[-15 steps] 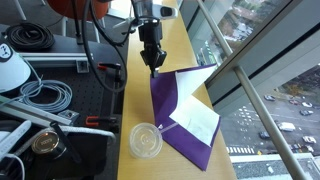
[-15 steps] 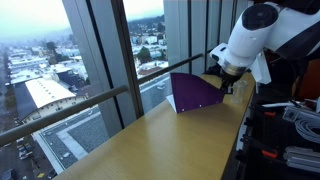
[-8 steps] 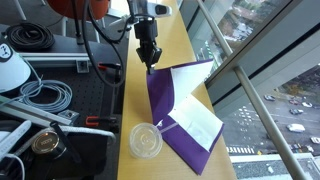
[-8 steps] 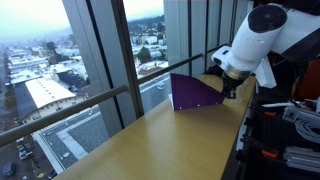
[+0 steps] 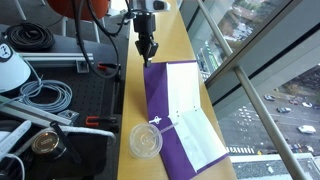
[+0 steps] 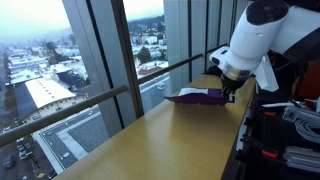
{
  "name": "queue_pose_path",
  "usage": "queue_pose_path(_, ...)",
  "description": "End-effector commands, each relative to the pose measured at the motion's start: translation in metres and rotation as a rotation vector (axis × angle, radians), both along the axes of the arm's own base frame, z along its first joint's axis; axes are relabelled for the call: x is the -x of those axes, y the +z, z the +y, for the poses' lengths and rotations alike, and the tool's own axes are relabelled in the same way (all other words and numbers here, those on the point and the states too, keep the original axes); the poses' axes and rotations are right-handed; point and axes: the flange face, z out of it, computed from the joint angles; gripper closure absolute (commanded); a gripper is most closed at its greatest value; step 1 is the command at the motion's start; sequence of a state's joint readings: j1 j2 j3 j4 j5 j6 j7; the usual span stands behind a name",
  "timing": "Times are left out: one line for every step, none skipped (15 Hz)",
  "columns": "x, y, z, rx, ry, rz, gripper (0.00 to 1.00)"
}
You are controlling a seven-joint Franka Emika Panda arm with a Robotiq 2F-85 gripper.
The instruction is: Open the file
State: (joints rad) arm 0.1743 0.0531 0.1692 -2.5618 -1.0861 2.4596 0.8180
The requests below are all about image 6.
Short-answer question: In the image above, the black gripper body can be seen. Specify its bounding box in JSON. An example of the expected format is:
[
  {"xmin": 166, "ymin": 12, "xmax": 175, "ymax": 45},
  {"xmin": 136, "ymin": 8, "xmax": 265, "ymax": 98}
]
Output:
[{"xmin": 221, "ymin": 74, "xmax": 246, "ymax": 94}]

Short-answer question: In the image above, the purple file folder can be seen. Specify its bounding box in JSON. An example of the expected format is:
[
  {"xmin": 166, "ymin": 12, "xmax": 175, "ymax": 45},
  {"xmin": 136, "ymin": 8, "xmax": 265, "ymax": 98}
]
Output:
[{"xmin": 167, "ymin": 88, "xmax": 226, "ymax": 106}]

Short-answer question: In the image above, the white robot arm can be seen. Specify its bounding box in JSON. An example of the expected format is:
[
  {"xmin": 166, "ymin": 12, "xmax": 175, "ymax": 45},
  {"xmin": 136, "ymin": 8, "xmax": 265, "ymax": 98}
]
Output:
[{"xmin": 209, "ymin": 0, "xmax": 320, "ymax": 102}]

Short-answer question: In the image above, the black cloth bundle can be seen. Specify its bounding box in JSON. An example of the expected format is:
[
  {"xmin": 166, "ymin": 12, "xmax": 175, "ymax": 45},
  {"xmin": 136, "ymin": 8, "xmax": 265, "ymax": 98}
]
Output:
[{"xmin": 205, "ymin": 66, "xmax": 222, "ymax": 77}]

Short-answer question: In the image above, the right orange black clamp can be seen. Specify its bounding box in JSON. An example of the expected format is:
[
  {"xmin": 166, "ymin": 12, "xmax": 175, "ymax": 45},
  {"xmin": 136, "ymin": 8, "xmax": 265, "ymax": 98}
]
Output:
[{"xmin": 250, "ymin": 105, "xmax": 276, "ymax": 117}]

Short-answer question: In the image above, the orange black clamp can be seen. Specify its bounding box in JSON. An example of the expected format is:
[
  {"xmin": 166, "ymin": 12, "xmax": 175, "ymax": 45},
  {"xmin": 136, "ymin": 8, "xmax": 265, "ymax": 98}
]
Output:
[
  {"xmin": 250, "ymin": 105, "xmax": 276, "ymax": 117},
  {"xmin": 240, "ymin": 135, "xmax": 278, "ymax": 159}
]

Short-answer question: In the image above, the white paper sheet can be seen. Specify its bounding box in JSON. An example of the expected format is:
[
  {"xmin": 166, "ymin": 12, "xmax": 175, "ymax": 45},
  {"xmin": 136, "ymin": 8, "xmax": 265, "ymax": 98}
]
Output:
[{"xmin": 178, "ymin": 88, "xmax": 208, "ymax": 96}]

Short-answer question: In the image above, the left orange black clamp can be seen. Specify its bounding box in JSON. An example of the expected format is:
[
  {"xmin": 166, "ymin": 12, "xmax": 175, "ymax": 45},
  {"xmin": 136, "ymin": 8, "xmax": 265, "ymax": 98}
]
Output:
[{"xmin": 240, "ymin": 135, "xmax": 278, "ymax": 159}]

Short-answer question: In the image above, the orange chair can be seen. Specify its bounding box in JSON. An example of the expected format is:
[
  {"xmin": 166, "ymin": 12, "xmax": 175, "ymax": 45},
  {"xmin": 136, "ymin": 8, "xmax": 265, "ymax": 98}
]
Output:
[{"xmin": 294, "ymin": 61, "xmax": 320, "ymax": 100}]

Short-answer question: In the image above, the grey window handrail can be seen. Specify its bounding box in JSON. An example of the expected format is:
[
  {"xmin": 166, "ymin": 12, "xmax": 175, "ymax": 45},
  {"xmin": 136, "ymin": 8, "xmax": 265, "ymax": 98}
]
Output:
[{"xmin": 0, "ymin": 45, "xmax": 221, "ymax": 146}]

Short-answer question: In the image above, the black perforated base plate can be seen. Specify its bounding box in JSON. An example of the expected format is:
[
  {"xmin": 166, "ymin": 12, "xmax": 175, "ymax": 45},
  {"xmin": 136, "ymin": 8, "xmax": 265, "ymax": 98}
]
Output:
[{"xmin": 236, "ymin": 108, "xmax": 320, "ymax": 180}]

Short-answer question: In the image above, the right aluminium rail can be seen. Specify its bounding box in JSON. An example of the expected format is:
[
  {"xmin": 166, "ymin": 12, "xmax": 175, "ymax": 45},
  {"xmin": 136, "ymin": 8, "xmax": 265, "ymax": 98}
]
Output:
[{"xmin": 283, "ymin": 106, "xmax": 320, "ymax": 122}]

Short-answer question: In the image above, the aluminium rail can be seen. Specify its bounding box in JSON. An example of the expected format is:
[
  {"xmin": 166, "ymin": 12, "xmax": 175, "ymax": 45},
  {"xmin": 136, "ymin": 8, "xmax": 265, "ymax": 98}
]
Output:
[
  {"xmin": 283, "ymin": 146, "xmax": 320, "ymax": 173},
  {"xmin": 283, "ymin": 106, "xmax": 320, "ymax": 122}
]

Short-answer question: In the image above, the coiled grey cable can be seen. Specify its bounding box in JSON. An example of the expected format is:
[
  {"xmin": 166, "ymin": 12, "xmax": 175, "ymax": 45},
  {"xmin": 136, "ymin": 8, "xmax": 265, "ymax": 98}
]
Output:
[{"xmin": 294, "ymin": 118, "xmax": 320, "ymax": 144}]

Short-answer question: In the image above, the left aluminium rail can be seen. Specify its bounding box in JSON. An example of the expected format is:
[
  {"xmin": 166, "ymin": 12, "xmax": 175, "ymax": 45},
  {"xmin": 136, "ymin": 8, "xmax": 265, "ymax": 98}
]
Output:
[{"xmin": 283, "ymin": 146, "xmax": 320, "ymax": 173}]

